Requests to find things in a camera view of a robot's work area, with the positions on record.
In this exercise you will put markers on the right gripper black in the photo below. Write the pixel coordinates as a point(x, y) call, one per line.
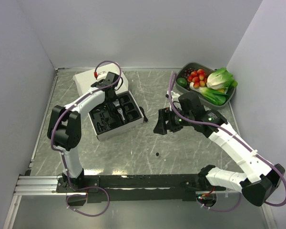
point(165, 114)

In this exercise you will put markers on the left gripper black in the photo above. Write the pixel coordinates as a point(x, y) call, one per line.
point(111, 100)

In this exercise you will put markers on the black silver hair trimmer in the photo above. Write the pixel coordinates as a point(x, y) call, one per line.
point(119, 109)

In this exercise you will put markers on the white box with black tray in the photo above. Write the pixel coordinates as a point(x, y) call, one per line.
point(113, 115)

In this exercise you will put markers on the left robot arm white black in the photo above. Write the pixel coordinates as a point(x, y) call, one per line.
point(65, 127)

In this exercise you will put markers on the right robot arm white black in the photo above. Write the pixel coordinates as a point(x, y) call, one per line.
point(259, 178)

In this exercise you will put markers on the green avocado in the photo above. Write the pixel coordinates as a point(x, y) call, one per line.
point(182, 82)

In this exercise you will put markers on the bok choy vegetable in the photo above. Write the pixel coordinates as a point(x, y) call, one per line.
point(213, 96)

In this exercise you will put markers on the dark purple grapes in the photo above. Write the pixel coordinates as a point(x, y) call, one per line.
point(188, 72)

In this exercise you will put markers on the red strawberries cluster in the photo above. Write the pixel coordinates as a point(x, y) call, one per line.
point(197, 79)

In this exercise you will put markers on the dark grey food tray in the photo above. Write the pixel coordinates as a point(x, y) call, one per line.
point(230, 92)

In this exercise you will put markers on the green white cabbage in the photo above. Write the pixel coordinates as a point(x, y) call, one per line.
point(221, 79)

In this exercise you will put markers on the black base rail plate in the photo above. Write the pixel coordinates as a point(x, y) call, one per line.
point(183, 187)

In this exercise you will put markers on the aluminium profile rail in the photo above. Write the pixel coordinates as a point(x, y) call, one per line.
point(36, 186)

